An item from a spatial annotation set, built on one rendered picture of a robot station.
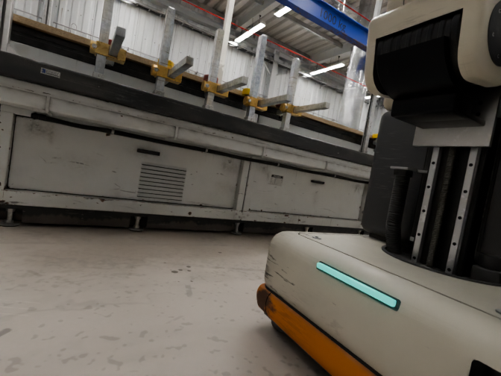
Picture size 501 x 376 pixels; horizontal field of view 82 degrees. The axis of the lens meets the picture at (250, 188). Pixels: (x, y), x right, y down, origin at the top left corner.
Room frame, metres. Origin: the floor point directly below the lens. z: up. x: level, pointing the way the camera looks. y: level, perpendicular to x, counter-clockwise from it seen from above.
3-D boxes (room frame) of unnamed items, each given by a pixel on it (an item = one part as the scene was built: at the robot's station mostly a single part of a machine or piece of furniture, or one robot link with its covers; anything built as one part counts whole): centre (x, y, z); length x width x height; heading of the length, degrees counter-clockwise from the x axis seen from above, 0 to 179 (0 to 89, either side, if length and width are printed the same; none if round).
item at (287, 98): (1.59, 0.00, 0.80); 0.43 x 0.03 x 0.04; 31
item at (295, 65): (1.76, -0.14, 0.90); 0.04 x 0.04 x 0.48; 31
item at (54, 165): (2.84, -0.87, 0.44); 5.10 x 0.69 x 0.87; 121
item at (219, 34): (1.50, 0.28, 0.87); 0.04 x 0.04 x 0.48; 31
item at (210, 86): (1.51, 0.27, 0.81); 0.14 x 0.06 x 0.05; 121
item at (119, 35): (1.20, 0.64, 0.82); 0.43 x 0.03 x 0.04; 31
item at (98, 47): (1.25, 0.69, 0.82); 0.14 x 0.06 x 0.05; 121
